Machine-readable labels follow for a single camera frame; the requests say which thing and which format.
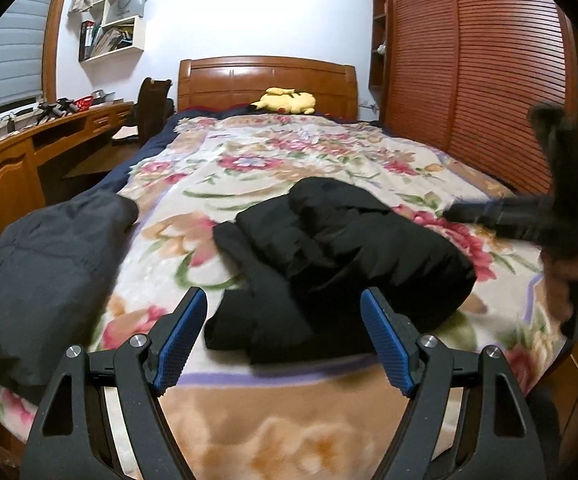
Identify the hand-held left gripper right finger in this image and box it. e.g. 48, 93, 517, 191
360, 287, 542, 480

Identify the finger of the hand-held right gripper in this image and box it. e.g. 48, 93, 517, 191
442, 197, 557, 242
526, 102, 578, 211

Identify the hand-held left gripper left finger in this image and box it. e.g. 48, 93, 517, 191
21, 287, 209, 480

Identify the black coat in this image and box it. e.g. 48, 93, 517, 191
204, 177, 477, 366

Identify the person's right hand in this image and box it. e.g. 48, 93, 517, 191
542, 252, 578, 336

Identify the wooden louvered wardrobe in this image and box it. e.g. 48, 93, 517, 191
369, 0, 578, 201

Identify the dark grey jacket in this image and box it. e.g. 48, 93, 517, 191
0, 191, 140, 401

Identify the floral blanket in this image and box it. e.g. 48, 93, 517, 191
0, 112, 570, 480

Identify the navy blue bed sheet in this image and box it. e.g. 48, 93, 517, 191
104, 105, 250, 196

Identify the yellow plush toy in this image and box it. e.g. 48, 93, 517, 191
249, 87, 317, 116

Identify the wooden desk with cabinets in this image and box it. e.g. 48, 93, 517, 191
0, 101, 137, 266

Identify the dark brown chair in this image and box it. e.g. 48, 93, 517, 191
111, 77, 175, 148

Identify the black tripod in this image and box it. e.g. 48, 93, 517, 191
36, 101, 77, 121

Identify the wooden bed headboard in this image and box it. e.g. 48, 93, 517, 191
176, 56, 360, 122

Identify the black binder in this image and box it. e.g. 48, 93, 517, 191
80, 20, 94, 61

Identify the grey window blind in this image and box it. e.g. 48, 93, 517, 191
0, 0, 62, 116

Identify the white storage box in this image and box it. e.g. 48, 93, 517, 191
104, 0, 150, 23

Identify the white wall shelf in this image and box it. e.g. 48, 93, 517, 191
69, 0, 155, 63

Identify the wooden window frame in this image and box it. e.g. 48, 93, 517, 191
41, 0, 77, 103

